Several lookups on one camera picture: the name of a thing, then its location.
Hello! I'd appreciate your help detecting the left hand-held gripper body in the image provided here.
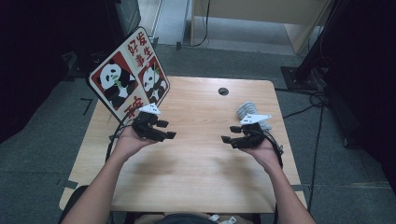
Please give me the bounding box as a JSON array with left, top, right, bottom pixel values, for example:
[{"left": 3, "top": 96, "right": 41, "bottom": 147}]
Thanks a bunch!
[{"left": 132, "top": 103, "right": 163, "bottom": 140}]

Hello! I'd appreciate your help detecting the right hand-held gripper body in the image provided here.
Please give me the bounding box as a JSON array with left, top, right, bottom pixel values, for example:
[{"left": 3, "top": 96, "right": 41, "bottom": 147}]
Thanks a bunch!
[{"left": 239, "top": 114, "right": 273, "bottom": 149}]

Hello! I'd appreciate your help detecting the grey fluffy cloth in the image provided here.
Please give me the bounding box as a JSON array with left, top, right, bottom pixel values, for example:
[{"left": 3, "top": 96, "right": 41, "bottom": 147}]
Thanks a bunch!
[{"left": 235, "top": 101, "right": 273, "bottom": 132}]

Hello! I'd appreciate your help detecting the panda picture board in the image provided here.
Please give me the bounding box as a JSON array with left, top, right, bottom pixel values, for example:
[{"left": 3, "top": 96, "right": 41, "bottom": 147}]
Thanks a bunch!
[{"left": 87, "top": 26, "right": 171, "bottom": 123}]

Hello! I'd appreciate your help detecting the person's left hand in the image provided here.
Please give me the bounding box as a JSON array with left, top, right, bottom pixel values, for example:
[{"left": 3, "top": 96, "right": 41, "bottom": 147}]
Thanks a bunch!
[{"left": 113, "top": 125, "right": 158, "bottom": 162}]

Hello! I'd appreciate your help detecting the person's right hand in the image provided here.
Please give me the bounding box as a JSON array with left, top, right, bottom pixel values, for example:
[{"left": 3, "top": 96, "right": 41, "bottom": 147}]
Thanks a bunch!
[{"left": 241, "top": 137, "right": 283, "bottom": 175}]

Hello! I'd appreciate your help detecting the black metal stand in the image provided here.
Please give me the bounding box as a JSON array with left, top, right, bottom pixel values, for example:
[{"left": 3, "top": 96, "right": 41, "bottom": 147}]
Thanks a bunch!
[{"left": 280, "top": 0, "right": 344, "bottom": 91}]

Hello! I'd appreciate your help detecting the person's lap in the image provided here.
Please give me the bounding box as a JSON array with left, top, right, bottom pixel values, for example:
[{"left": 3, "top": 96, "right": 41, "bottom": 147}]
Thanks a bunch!
[{"left": 134, "top": 212, "right": 254, "bottom": 224}]

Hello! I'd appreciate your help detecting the black computer case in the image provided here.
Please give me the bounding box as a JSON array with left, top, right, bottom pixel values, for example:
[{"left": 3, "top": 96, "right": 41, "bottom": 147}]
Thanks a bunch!
[{"left": 104, "top": 0, "right": 143, "bottom": 45}]

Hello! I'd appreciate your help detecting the light wooden cabinet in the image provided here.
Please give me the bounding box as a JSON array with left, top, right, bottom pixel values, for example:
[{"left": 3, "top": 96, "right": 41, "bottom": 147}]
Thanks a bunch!
[{"left": 190, "top": 0, "right": 332, "bottom": 55}]

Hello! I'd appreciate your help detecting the dark curtain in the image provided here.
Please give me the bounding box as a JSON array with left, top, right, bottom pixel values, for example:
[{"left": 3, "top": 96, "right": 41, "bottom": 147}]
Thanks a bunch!
[
  {"left": 0, "top": 0, "right": 71, "bottom": 145},
  {"left": 323, "top": 0, "right": 396, "bottom": 195}
]

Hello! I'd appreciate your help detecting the right hand-held gripper cable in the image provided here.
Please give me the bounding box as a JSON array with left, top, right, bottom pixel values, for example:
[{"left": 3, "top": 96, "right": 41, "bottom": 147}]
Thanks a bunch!
[{"left": 262, "top": 130, "right": 285, "bottom": 170}]

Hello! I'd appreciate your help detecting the hand-held gripper cable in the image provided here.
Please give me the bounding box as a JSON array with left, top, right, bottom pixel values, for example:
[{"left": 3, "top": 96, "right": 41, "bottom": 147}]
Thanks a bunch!
[
  {"left": 262, "top": 130, "right": 285, "bottom": 170},
  {"left": 106, "top": 116, "right": 135, "bottom": 162}
]

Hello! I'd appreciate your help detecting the left hand-held gripper cable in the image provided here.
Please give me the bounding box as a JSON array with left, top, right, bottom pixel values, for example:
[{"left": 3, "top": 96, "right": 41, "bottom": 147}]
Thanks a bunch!
[{"left": 106, "top": 116, "right": 135, "bottom": 162}]

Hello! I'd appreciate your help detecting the black floor cable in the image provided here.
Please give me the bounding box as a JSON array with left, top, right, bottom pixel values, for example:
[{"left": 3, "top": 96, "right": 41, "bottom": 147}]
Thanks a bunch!
[{"left": 275, "top": 88, "right": 329, "bottom": 214}]

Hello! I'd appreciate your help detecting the black hanging cable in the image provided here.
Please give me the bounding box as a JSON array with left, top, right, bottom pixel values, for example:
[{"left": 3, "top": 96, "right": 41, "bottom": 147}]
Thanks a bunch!
[{"left": 190, "top": 0, "right": 211, "bottom": 49}]

